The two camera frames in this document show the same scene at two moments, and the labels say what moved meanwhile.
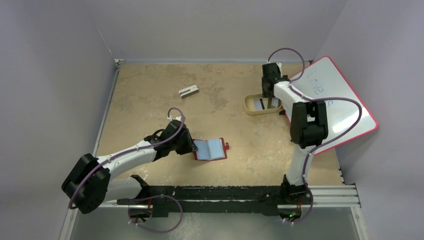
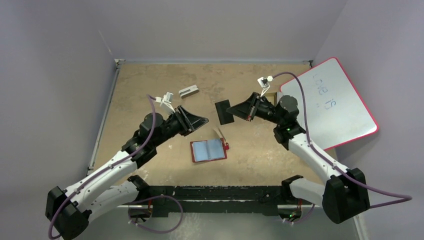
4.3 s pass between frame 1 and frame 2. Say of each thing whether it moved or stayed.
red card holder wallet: stayed
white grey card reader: stayed
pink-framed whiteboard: stayed
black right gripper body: moved
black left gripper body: moved
